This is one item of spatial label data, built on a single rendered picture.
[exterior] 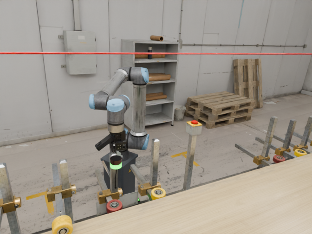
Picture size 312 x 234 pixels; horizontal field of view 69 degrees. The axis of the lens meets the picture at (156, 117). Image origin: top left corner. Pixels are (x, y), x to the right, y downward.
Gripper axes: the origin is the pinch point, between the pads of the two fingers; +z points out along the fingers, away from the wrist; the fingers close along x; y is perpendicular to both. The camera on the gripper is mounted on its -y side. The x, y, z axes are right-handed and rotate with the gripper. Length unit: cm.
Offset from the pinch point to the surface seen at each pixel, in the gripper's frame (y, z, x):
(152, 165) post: 21.5, 1.8, -8.8
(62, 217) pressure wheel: -30.0, 3.1, -29.6
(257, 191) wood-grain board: 73, 11, -43
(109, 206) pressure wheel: -8.5, 10.4, -23.0
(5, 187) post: -51, -4, -10
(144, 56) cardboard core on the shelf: 126, -28, 254
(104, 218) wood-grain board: -12.3, 11.0, -29.1
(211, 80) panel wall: 312, 31, 293
